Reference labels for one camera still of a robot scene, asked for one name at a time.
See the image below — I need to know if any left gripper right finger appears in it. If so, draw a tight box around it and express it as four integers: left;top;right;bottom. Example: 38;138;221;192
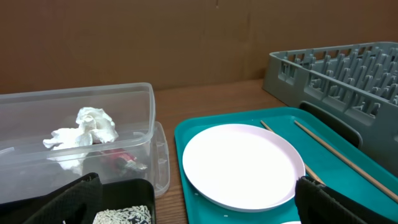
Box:
294;176;397;224

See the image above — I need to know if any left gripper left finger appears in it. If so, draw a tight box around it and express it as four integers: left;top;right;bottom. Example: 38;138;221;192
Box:
0;172;104;224

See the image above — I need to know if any pink bowl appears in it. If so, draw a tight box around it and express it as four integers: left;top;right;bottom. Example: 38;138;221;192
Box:
281;221;302;224

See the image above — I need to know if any wooden chopstick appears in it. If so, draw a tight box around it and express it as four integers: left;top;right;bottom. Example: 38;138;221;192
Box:
260;120;325;185
294;121;397;202

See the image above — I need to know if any red snack wrapper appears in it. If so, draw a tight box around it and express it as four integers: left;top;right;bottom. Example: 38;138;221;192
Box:
101;149;147;175

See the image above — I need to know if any white napkin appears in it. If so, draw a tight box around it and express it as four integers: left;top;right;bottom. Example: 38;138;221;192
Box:
42;106;119;175

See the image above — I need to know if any pink plate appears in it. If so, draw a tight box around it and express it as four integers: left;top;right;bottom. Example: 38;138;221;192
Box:
182;124;306;213

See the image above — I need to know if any black rectangular tray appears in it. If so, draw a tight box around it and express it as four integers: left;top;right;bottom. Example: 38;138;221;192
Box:
99;179;156;223

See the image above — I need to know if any teal plastic tray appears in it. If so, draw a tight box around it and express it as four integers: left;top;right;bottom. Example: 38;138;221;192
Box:
175;107;397;224

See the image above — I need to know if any spilled white rice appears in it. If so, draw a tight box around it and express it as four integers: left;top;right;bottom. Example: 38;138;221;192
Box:
93;205;154;224

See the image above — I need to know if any clear plastic bin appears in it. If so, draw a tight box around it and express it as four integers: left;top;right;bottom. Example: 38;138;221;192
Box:
1;83;170;203

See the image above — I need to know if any grey dish rack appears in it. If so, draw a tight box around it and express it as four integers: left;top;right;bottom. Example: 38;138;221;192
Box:
263;42;397;175

